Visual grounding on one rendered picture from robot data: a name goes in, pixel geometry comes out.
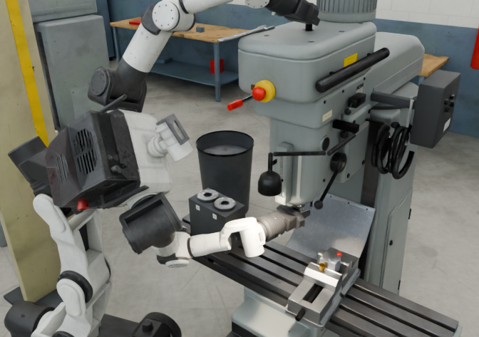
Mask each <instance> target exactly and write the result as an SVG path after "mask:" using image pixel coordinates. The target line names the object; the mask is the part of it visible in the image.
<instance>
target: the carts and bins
mask: <svg viewBox="0 0 479 337"><path fill-rule="evenodd" d="M196 143H197V145H196V148H197V153H198V159H199V164H200V175H201V180H202V190H206V189H207V188H210V189H211V190H215V191H216V192H219V193H220V194H222V195H224V196H226V197H229V198H231V199H233V200H235V201H237V202H239V203H241V204H243V205H245V214H246V213H247V211H248V209H249V192H250V182H251V172H252V153H253V147H254V145H253V143H254V140H253V138H252V137H251V136H250V135H248V134H246V133H241V132H238V131H233V130H221V131H215V132H211V133H207V134H204V135H202V136H201V137H199V138H198V139H197V141H196Z"/></svg>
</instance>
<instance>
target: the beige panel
mask: <svg viewBox="0 0 479 337"><path fill-rule="evenodd" d="M36 136H39V137H40V138H41V139H42V141H43V142H44V144H45V145H46V147H48V146H49V144H50V142H51V141H52V140H53V139H54V138H55V137H56V131H55V127H54V124H53V118H52V114H51V108H50V104H49V100H48V93H47V90H46V84H45V80H44V76H43V70H42V66H41V60H40V56H39V52H38V46H37V42H36V36H35V33H34V26H33V22H32V18H31V12H30V8H29V3H28V0H0V221H1V225H2V228H3V231H4V235H5V237H6V242H7V245H8V248H9V252H10V255H11V259H12V262H13V265H14V268H15V272H16V275H17V279H18V281H19V287H17V288H15V289H14V290H12V291H10V292H9V293H7V294H5V295H4V299H5V300H7V301H8V302H9V303H10V304H11V305H14V304H15V303H16V302H18V301H31V302H35V303H39V304H43V305H47V306H51V307H54V308H55V309H56V308H57V307H58V305H59V304H60V303H61V302H63V299H62V298H61V297H60V295H59V294H58V291H57V278H58V276H59V275H60V274H61V260H60V256H59V252H58V245H57V243H56V242H55V241H54V240H53V238H52V237H51V232H50V227H49V225H48V224H47V223H46V222H45V221H44V220H43V219H42V218H41V216H40V215H39V214H38V213H37V212H36V210H35V209H34V205H33V201H34V199H35V195H34V194H33V192H34V191H33V190H32V188H31V187H30V183H29V182H27V180H26V179H25V177H24V176H23V175H22V174H21V172H20V171H19V169H18V168H17V167H16V166H15V164H14V163H13V162H12V160H11V159H10V157H9V156H8V152H10V151H12V150H13V149H14V148H16V147H18V146H19V145H21V144H23V143H24V142H26V141H28V140H30V139H31V138H34V137H36Z"/></svg>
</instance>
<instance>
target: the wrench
mask: <svg viewBox="0 0 479 337"><path fill-rule="evenodd" d="M274 28H275V26H269V27H267V25H262V26H258V27H257V28H255V29H252V30H249V31H245V32H242V33H237V34H235V35H231V36H227V37H224V38H219V39H218V40H217V42H222V43H223V42H225V41H230V40H232V39H236V38H240V37H243V36H247V35H250V34H253V33H256V32H260V31H264V30H265V31H268V30H272V29H274Z"/></svg>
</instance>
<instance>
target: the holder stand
mask: <svg viewBox="0 0 479 337"><path fill-rule="evenodd" d="M188 200H189V211H190V229H191V234H192V235H193V236H195V235H199V234H212V233H216V232H221V231H222V229H223V227H224V226H225V224H226V223H228V222H230V221H233V220H236V219H244V218H245V205H243V204H241V203H239V202H237V201H235V200H233V199H231V198H229V197H226V196H224V195H222V194H220V193H219V192H216V191H215V190H211V189H210V188H207V189H206V190H203V191H200V192H199V193H197V194H196V195H194V196H192V197H190V198H189V199H188ZM232 233H234V232H232ZM232 233H231V234H232ZM231 234H230V237H231ZM231 241H232V248H231V249H230V250H226V251H222V253H224V254H229V253H230V252H231V251H233V250H234V249H236V248H237V247H238V246H240V245H241V244H242V240H241V241H239V242H236V243H235V242H233V240H232V238H231Z"/></svg>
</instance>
